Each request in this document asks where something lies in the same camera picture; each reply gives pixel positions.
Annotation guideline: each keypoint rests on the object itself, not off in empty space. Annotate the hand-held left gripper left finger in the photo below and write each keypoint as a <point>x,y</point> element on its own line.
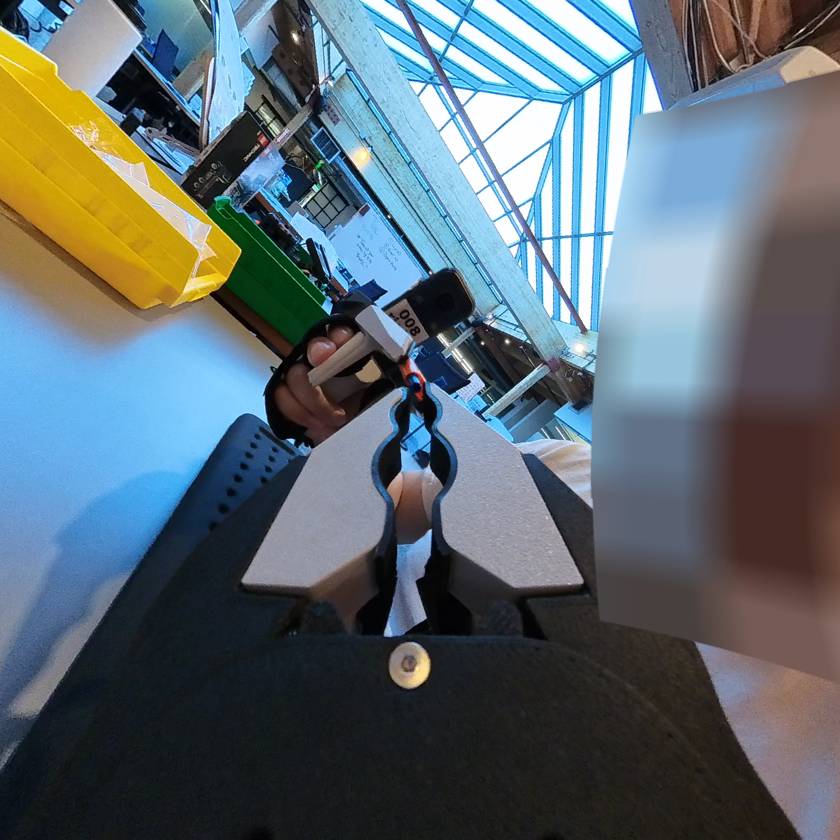
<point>315,512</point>

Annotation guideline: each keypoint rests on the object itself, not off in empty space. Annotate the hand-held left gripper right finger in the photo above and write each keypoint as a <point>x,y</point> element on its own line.
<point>505,518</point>

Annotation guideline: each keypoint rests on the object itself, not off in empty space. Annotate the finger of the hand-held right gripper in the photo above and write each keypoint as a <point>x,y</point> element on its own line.
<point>384,331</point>
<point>351,386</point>

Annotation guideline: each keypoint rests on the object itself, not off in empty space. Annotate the person's right forearm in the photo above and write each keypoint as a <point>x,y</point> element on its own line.
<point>413,502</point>

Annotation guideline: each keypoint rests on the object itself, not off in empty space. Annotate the person's right hand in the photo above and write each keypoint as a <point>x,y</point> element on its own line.
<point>308,400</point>

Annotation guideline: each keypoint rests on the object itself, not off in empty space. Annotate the whiteboard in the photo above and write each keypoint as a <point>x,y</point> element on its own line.
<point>380,249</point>

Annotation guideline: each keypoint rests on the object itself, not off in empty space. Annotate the green plastic bin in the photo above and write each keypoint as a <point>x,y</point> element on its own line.
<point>269,275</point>

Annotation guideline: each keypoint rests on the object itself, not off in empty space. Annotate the black cardboard box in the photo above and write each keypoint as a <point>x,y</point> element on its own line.
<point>226,161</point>

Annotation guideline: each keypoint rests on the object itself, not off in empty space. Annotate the clear plastic bag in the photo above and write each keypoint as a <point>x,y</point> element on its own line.
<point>157,190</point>

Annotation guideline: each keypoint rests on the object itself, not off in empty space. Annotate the yellow plastic bin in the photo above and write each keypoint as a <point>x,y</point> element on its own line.
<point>79,197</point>

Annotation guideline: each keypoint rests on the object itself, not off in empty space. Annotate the white t-shirt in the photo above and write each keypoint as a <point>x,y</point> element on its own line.
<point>774,735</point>

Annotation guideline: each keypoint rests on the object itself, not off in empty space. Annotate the white flat panel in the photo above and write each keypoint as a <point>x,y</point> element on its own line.
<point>88,46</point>

